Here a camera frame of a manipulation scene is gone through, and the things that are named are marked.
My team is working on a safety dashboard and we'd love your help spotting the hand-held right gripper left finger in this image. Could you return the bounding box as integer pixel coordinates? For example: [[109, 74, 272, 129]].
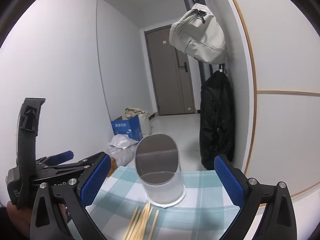
[[30, 152, 112, 240]]

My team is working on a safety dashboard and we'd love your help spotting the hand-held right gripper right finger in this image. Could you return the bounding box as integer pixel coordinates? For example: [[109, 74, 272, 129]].
[[214, 154, 298, 240]]

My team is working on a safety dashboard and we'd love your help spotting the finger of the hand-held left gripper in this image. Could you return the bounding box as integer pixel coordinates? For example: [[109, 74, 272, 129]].
[[35, 150, 74, 167], [32, 152, 100, 180]]

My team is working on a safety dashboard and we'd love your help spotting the bunch of wooden chopsticks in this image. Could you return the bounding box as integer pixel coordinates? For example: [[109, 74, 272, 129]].
[[124, 202, 160, 240]]

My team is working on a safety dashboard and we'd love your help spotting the white grey utensil holder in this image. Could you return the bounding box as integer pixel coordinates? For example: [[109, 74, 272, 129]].
[[134, 134, 187, 208]]

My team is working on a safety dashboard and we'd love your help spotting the person's left hand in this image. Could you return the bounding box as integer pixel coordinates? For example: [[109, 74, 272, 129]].
[[6, 201, 33, 239]]

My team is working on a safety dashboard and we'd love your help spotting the teal plaid tablecloth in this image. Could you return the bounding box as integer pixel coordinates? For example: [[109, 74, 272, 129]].
[[66, 166, 242, 240]]

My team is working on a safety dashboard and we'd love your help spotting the grey plastic bag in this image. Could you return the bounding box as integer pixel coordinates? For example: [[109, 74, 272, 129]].
[[108, 144, 137, 165]]

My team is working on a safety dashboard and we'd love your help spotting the white plastic bag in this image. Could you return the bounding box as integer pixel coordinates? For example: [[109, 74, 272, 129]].
[[110, 134, 139, 150]]

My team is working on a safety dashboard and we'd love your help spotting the blue cardboard box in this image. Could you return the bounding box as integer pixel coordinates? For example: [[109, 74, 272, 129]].
[[111, 115, 143, 142]]

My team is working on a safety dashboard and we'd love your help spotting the black backpack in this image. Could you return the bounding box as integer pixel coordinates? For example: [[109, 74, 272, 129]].
[[199, 70, 235, 170]]

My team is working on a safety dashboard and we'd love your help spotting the white sack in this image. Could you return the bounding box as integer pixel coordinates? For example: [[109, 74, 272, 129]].
[[139, 112, 153, 137]]

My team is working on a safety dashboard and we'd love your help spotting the grey door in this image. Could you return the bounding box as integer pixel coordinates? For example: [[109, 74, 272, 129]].
[[144, 25, 195, 117]]

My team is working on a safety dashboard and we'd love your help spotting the white wardrobe with wooden trim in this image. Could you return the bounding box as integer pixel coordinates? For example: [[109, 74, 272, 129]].
[[222, 0, 320, 208]]

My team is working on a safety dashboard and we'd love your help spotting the beige backpack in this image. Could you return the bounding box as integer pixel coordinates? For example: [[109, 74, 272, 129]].
[[169, 3, 227, 64]]

